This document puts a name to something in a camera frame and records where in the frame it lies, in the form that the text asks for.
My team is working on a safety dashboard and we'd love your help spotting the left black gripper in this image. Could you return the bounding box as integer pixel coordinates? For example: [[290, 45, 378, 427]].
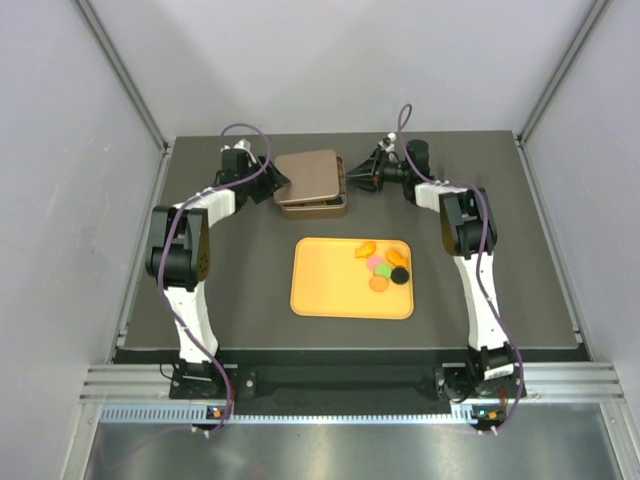
[[241, 153, 290, 204]]

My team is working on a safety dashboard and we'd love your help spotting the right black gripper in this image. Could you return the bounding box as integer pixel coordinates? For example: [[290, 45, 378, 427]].
[[346, 148, 411, 193]]

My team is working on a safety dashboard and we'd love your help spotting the brown tin lid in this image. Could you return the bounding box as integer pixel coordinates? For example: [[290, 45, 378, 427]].
[[273, 149, 340, 205]]

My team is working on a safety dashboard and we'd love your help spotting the brown cookie tin box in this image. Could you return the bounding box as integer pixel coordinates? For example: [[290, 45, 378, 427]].
[[280, 156, 347, 220]]

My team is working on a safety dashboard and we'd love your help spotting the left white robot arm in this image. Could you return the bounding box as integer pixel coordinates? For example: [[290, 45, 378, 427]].
[[145, 139, 290, 397]]

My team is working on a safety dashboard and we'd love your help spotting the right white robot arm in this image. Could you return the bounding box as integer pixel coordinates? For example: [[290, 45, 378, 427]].
[[345, 133, 518, 396]]

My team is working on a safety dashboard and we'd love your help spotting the orange fish cookie upper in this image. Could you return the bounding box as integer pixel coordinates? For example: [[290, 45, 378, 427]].
[[354, 240, 377, 259]]

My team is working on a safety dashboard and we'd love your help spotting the orange fish cookie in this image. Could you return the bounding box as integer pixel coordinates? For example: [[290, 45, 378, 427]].
[[385, 249, 409, 269], [354, 240, 377, 259]]

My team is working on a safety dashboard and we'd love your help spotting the orange fish cookie right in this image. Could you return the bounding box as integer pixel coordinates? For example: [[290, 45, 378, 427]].
[[385, 249, 409, 269]]

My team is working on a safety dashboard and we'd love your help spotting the pink cookie middle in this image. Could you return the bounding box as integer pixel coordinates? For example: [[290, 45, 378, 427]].
[[366, 255, 385, 271]]

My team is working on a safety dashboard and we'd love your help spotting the green cookie lower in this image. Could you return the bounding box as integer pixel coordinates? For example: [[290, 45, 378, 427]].
[[374, 263, 393, 279]]

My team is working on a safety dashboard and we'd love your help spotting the black cookie right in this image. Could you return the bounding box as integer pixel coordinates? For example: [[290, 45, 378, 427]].
[[390, 267, 410, 285]]

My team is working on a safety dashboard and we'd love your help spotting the yellow tray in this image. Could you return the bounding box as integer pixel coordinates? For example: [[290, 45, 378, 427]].
[[290, 237, 414, 321]]

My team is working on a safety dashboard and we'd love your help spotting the tan round cookie right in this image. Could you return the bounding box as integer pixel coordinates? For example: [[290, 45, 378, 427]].
[[369, 275, 388, 293]]

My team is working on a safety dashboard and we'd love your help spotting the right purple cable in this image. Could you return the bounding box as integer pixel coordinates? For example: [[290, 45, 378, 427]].
[[396, 103, 524, 434]]

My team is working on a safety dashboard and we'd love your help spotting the purple cable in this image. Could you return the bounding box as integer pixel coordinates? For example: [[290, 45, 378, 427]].
[[396, 103, 524, 434], [97, 124, 274, 469]]

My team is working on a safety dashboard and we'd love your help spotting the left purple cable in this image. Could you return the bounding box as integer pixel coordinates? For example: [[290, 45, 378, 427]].
[[97, 124, 274, 469]]

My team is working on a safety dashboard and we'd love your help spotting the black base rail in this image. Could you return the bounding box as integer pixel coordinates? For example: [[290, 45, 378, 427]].
[[169, 349, 526, 430]]

